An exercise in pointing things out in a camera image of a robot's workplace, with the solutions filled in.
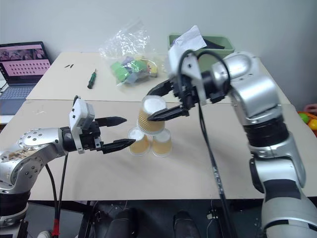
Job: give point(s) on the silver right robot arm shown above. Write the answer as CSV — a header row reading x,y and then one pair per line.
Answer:
x,y
260,94

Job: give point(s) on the open laptop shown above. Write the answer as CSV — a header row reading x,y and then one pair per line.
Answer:
x,y
22,67

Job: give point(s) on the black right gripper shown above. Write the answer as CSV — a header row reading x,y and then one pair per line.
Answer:
x,y
187,93

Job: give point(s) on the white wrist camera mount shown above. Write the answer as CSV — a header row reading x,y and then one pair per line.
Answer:
x,y
177,60
80,112

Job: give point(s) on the green toy fruit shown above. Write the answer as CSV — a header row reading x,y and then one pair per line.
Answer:
x,y
303,117

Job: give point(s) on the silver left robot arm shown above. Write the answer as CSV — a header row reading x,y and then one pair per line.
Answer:
x,y
29,153

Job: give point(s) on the yellow paper cup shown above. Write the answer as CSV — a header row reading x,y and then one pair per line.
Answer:
x,y
162,146
153,126
140,146

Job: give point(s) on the pink object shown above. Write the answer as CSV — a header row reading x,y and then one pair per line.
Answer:
x,y
311,108

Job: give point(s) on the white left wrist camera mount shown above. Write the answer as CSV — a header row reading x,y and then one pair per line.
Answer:
x,y
80,112

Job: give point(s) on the green plastic bin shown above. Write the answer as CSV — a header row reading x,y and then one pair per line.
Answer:
x,y
224,53

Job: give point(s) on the white crumpled paper sheet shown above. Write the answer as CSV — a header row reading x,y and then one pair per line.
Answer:
x,y
192,38

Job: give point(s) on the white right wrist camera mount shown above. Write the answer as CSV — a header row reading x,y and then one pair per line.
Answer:
x,y
177,60

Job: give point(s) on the clear bag of coloured blocks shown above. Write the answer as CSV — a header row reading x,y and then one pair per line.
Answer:
x,y
128,64

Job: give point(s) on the black item in bin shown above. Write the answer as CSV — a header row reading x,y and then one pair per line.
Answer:
x,y
214,43

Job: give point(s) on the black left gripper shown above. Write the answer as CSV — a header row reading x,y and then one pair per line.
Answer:
x,y
92,138

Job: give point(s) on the yellow toy fruit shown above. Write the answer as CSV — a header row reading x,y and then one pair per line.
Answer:
x,y
312,124

